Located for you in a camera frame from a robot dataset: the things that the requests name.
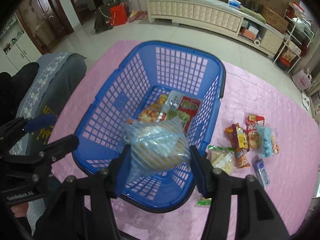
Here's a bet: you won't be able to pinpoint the doublemint gum bottle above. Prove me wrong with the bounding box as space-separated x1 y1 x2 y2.
253 159 270 188

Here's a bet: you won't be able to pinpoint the cracker pack white strip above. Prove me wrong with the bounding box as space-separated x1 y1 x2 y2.
208 145 235 175

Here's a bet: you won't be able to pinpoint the light blue cartoon packet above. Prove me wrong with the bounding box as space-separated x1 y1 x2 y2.
257 126 280 158

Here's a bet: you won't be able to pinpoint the purple cracker packet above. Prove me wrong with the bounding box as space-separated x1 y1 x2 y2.
225 123 249 151

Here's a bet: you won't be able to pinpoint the blue striped cake packet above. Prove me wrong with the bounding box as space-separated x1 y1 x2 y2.
124 116 191 183

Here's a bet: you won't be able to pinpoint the red yellow snack packet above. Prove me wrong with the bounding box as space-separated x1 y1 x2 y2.
157 90 202 133

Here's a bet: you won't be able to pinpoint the blue plastic basket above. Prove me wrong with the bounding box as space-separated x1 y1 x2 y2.
71 40 227 214

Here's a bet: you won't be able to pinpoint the cracker pack green ends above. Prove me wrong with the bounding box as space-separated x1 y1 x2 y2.
196 198 212 206

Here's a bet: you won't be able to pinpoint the orange small snack packet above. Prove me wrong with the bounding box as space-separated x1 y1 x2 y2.
234 149 251 168

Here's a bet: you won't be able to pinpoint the left hand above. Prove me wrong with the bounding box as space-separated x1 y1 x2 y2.
10 202 29 218

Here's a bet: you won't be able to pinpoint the grey cushioned chair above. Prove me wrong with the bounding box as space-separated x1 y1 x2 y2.
10 51 88 156

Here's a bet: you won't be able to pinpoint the brown wooden door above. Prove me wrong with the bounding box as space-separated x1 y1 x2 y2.
15 0 74 54

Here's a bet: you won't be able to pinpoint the white slippers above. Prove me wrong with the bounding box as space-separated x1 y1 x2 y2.
301 92 310 112

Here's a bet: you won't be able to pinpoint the black bag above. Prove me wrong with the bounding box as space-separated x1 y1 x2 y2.
94 5 113 34

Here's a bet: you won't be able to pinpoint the pink gift bag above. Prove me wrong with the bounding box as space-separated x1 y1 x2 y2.
292 69 312 92

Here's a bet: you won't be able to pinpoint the red bag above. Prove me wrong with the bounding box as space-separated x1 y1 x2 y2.
108 2 127 27

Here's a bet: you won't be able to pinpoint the white metal shelf rack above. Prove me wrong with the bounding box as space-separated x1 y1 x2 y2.
273 2 315 74

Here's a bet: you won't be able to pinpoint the cardboard box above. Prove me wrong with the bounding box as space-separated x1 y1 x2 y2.
260 7 289 34

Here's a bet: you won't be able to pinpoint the green folded cloth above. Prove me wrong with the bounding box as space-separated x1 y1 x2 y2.
240 5 266 23

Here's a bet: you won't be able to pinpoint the cream tv cabinet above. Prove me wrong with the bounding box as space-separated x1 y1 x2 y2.
146 0 285 58

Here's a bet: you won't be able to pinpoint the blue tissue pack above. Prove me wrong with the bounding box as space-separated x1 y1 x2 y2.
228 0 241 8

